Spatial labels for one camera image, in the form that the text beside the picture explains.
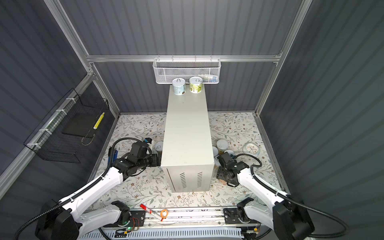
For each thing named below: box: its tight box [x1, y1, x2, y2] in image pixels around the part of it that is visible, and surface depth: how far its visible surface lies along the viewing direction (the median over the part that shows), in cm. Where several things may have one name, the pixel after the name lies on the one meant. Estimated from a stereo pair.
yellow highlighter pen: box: [93, 112, 105, 130], surface depth 80 cm
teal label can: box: [172, 77, 186, 96], surface depth 82 cm
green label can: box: [189, 76, 203, 94], surface depth 82 cm
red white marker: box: [139, 203, 164, 222], surface depth 77 cm
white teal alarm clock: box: [242, 142, 261, 156], surface depth 98 cm
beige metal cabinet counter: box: [161, 84, 215, 193], surface depth 72 cm
